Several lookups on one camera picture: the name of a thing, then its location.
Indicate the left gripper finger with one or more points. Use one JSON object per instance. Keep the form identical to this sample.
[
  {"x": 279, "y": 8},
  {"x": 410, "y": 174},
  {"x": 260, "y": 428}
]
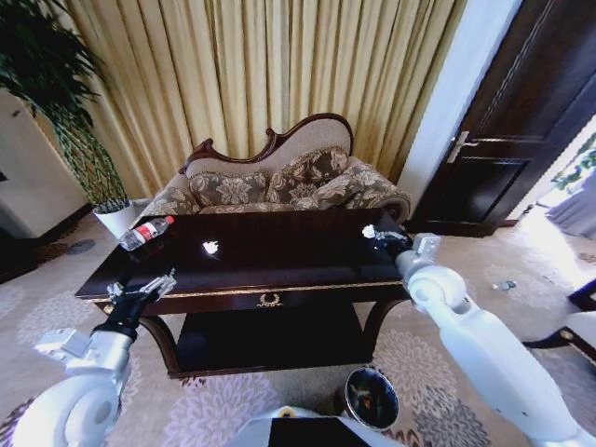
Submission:
[
  {"x": 114, "y": 290},
  {"x": 156, "y": 283}
]

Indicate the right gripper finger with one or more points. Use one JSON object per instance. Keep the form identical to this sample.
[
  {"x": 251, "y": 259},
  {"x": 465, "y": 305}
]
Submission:
[
  {"x": 381, "y": 244},
  {"x": 387, "y": 234}
]

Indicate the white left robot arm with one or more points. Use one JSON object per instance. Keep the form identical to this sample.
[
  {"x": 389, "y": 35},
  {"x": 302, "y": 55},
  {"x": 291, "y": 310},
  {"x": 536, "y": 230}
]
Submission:
[{"x": 88, "y": 372}]

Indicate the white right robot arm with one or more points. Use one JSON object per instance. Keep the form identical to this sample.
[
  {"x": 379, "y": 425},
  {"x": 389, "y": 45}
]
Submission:
[{"x": 475, "y": 335}]

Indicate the dark round trash bin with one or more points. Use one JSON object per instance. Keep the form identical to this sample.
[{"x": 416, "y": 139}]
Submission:
[{"x": 371, "y": 398}]

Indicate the crumpled white paper ball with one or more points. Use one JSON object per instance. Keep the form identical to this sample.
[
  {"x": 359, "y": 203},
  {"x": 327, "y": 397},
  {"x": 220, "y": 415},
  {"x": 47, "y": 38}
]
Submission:
[
  {"x": 369, "y": 231},
  {"x": 212, "y": 247}
]

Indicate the clear plastic bottle red label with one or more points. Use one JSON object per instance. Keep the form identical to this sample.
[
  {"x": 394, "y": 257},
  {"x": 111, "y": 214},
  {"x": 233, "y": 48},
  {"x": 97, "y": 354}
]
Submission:
[{"x": 145, "y": 232}]

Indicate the brown floral cushion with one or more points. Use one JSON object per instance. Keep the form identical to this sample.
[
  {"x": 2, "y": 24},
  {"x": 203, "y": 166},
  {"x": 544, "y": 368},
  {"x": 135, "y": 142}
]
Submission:
[
  {"x": 354, "y": 184},
  {"x": 305, "y": 179},
  {"x": 228, "y": 188}
]

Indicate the white plant pot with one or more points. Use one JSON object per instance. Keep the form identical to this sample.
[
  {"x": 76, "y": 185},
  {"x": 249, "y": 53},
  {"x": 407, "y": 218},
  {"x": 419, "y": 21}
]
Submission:
[{"x": 115, "y": 219}]

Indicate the dark wooden coffee table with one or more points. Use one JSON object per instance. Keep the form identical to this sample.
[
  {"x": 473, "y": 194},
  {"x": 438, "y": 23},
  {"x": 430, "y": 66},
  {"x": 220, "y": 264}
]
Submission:
[{"x": 261, "y": 265}]

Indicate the small clear plastic bottle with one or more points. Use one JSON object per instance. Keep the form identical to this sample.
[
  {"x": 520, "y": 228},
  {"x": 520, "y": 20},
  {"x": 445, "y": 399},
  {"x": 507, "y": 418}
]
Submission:
[{"x": 505, "y": 284}]

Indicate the beige floral carved sofa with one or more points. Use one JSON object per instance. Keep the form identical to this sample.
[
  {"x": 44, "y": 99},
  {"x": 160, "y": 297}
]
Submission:
[{"x": 298, "y": 144}]

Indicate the dark wooden door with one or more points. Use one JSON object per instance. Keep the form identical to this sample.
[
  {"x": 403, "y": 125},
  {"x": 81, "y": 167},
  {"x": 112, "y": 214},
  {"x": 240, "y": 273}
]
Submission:
[{"x": 503, "y": 116}]

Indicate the dark wood cream chair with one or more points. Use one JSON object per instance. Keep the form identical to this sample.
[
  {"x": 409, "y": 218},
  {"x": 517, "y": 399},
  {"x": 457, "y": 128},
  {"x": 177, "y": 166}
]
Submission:
[{"x": 575, "y": 326}]

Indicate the white robot front shell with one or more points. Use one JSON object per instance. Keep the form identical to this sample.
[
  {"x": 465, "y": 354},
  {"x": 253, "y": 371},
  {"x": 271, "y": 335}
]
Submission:
[{"x": 302, "y": 430}]

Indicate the green leafy plant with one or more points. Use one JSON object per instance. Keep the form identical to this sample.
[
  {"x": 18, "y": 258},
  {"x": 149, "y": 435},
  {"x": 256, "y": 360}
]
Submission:
[{"x": 51, "y": 93}]

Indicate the golden pleated curtain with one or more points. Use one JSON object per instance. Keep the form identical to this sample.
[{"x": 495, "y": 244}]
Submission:
[{"x": 242, "y": 74}]

